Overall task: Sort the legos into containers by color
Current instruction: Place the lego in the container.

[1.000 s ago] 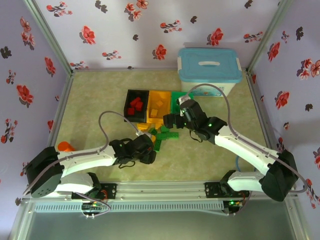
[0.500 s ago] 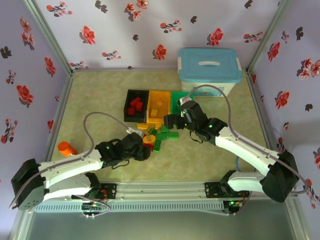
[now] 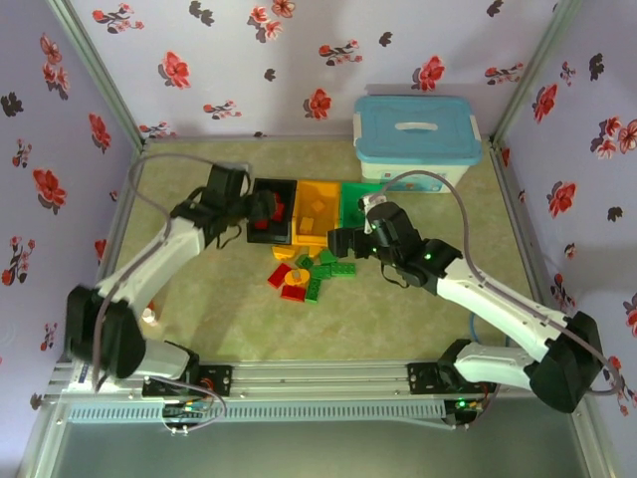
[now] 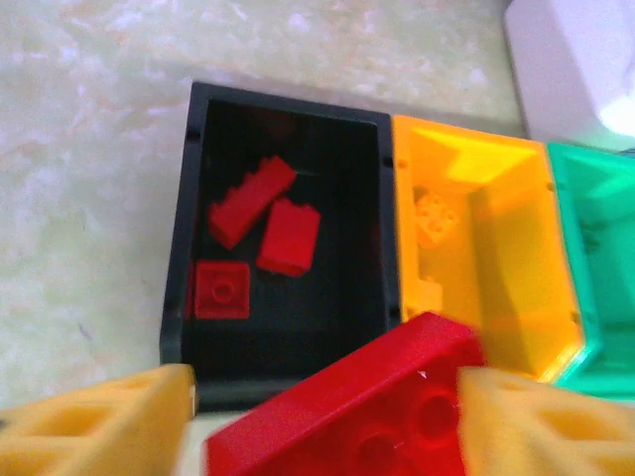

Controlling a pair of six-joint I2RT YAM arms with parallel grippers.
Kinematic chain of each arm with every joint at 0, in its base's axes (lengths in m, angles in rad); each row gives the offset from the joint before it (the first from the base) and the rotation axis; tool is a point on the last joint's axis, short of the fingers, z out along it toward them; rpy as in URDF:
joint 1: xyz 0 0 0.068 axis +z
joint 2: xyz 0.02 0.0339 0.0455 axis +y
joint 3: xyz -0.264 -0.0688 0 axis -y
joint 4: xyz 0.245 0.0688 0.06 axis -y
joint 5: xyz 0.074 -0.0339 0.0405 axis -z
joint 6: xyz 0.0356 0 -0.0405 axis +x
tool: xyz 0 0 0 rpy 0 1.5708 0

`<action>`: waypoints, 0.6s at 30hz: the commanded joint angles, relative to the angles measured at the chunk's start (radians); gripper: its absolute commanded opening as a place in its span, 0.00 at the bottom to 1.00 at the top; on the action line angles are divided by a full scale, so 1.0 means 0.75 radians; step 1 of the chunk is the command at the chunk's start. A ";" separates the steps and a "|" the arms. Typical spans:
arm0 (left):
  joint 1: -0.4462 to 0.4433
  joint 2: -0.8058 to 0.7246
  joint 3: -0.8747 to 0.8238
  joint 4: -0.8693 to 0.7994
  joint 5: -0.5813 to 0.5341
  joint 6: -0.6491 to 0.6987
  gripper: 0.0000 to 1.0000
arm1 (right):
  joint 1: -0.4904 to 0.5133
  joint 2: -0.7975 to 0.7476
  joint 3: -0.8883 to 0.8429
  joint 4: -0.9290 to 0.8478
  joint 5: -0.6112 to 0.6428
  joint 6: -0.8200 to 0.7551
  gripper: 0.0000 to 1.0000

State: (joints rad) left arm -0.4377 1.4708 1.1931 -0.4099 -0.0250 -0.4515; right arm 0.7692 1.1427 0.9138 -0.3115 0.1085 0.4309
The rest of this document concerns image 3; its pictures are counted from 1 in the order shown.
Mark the red lego brick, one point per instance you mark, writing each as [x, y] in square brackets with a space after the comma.
[262, 224]
[277, 275]
[292, 293]
[279, 208]

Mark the yellow lego brick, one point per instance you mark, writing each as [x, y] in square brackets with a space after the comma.
[313, 252]
[282, 252]
[318, 205]
[307, 225]

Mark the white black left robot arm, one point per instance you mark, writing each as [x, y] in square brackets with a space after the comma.
[149, 264]

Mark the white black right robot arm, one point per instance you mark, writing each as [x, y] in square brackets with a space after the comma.
[497, 299]

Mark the green lego brick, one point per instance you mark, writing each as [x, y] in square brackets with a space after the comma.
[314, 290]
[321, 272]
[327, 257]
[304, 261]
[344, 269]

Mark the yellow plastic bin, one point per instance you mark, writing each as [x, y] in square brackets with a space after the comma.
[323, 226]

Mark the black plastic bin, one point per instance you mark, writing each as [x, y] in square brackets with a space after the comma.
[259, 236]

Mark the green plastic bin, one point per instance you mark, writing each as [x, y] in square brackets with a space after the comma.
[351, 199]

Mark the round yellow lego piece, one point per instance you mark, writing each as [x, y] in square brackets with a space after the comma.
[297, 277]

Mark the white storage box blue lid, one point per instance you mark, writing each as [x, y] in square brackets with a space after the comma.
[418, 144]

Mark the small white bottle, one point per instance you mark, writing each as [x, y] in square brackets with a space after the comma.
[149, 316]

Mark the aluminium frame side rail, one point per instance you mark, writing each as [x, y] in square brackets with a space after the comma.
[512, 199]

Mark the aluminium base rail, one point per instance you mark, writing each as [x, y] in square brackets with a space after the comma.
[318, 378]

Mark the aluminium frame post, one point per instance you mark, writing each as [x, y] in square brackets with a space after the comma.
[532, 65]
[597, 443]
[94, 65]
[37, 438]

